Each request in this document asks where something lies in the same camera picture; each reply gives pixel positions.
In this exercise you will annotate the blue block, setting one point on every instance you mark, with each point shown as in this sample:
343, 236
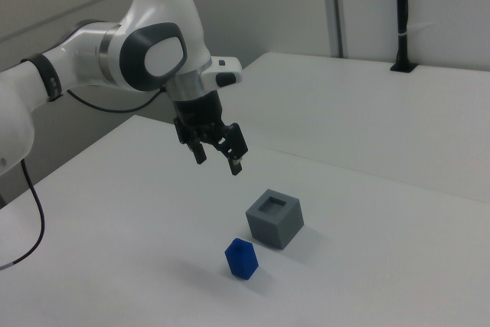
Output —
241, 260

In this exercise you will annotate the black pole with base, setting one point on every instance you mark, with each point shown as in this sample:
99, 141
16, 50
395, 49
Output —
402, 17

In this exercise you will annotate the grey partition post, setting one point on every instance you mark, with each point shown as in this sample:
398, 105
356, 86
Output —
338, 5

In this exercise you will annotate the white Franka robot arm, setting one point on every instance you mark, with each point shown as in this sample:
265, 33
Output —
161, 17

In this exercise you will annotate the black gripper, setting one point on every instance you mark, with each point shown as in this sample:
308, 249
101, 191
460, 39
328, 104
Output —
199, 112

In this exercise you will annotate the grey hollow cuboid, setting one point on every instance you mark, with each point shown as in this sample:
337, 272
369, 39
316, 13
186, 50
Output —
275, 225

